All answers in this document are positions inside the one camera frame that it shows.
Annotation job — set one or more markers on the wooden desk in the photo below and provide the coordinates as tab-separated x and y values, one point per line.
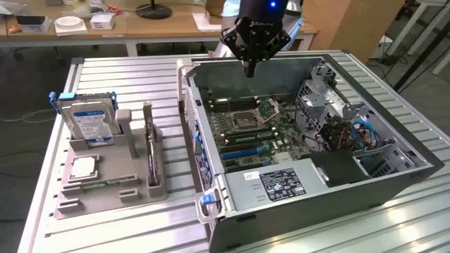
158	27

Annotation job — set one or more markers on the hard disk in blue caddy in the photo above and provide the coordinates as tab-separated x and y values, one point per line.
90	124

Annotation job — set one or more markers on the white floor box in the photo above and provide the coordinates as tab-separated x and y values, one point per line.
381	47

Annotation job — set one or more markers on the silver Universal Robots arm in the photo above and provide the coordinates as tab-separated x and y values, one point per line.
225	48

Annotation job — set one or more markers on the open black PC case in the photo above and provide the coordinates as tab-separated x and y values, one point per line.
317	205

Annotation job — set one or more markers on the blue case latch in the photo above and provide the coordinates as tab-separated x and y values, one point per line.
208	199

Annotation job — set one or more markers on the black plastic shroud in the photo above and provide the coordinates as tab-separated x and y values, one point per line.
337	166

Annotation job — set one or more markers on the white papers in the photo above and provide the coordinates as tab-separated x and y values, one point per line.
206	23

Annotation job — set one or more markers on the small white box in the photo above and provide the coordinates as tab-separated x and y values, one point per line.
103	22

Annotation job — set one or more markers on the white box with black top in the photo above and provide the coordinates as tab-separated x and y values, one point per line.
34	25

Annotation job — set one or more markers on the green motherboard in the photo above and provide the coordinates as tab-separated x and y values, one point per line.
281	137

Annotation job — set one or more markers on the graphics card with metal bracket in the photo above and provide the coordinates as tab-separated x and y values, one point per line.
150	137

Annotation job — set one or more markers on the cardboard box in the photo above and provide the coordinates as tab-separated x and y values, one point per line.
216	8

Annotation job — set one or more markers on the silver CPU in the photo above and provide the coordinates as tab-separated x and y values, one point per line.
85	168

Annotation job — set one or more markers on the grey power supply unit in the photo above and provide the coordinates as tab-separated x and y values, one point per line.
246	189

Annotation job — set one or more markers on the black lamp base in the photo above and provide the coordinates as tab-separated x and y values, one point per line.
154	11

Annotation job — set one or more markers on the white table frame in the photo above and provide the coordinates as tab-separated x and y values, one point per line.
415	26

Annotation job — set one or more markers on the wooden cabinet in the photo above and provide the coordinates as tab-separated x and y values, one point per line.
352	26

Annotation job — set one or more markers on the metal disk bay cage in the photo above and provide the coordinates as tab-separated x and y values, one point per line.
317	102

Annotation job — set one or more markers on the CPU socket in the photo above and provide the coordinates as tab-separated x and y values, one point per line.
246	120

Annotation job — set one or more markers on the grey parts rack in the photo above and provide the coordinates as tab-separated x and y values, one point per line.
117	184

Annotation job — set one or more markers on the orange packet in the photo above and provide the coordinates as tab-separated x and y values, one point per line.
14	27

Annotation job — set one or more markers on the metal socket cover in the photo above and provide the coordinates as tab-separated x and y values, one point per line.
270	106

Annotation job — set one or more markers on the white box with round dish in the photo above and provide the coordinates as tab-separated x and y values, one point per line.
70	26

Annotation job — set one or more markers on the green RAM stick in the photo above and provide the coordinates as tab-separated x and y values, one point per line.
101	183

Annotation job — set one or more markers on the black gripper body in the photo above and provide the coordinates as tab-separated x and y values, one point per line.
260	26

